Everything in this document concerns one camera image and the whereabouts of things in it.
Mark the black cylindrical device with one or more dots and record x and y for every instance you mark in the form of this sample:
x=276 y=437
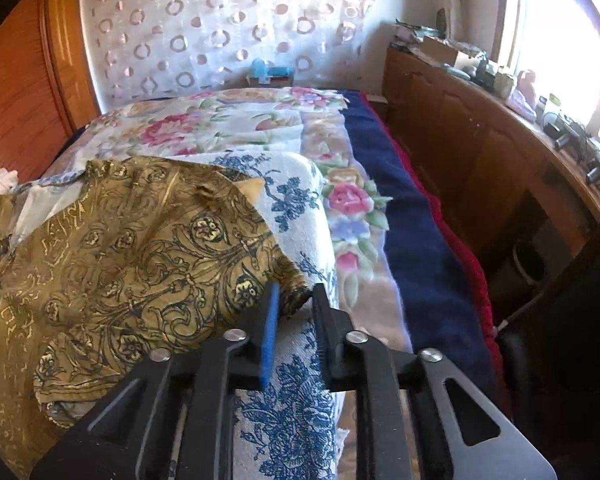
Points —
x=569 y=137

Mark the white pillow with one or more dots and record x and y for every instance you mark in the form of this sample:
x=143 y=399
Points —
x=2 y=181

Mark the window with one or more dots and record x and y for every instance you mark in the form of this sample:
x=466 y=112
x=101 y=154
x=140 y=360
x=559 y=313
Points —
x=555 y=20

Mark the black chair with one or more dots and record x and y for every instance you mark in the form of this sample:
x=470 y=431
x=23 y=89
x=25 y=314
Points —
x=570 y=360

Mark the gold patterned garment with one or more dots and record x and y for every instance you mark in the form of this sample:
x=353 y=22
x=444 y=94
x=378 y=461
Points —
x=130 y=270

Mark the cardboard box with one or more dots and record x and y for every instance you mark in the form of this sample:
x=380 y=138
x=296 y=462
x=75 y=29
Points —
x=445 y=49

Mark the white circle-patterned curtain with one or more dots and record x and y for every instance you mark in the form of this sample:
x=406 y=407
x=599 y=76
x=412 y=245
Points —
x=230 y=25

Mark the blue toy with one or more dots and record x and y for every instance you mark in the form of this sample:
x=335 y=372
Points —
x=260 y=67

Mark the pink floral blanket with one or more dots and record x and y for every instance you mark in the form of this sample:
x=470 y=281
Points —
x=205 y=120

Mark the navy blue blanket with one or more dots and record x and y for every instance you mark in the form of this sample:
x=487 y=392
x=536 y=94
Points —
x=420 y=240

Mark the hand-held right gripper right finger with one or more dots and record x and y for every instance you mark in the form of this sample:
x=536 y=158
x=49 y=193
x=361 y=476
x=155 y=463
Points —
x=326 y=332

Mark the white blue floral cloth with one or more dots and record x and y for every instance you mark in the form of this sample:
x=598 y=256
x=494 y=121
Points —
x=290 y=410

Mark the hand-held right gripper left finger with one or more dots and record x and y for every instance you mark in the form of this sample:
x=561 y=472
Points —
x=270 y=335

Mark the red blanket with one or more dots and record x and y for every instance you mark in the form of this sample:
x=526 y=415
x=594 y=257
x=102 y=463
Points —
x=482 y=290

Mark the wooden headboard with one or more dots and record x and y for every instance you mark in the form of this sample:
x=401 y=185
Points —
x=20 y=85

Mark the pink figurine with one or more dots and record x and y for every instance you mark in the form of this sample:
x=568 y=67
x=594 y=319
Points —
x=522 y=92

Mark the wooden cabinet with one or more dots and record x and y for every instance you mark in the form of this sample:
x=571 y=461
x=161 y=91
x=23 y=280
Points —
x=455 y=135

